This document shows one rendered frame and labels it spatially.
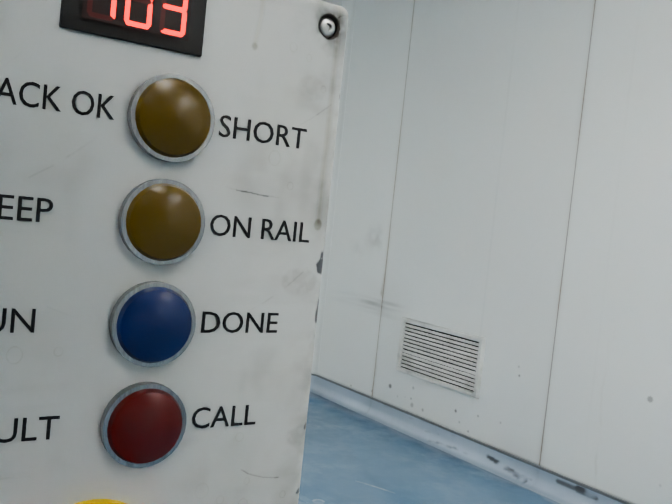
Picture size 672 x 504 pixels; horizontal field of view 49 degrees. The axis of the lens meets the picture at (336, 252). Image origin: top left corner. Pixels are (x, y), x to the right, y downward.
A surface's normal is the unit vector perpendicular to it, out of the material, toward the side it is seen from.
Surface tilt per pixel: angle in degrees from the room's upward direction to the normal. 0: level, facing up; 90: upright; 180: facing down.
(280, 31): 90
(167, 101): 87
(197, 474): 90
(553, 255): 90
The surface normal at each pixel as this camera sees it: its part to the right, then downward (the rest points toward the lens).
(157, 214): 0.49, 0.07
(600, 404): -0.80, -0.05
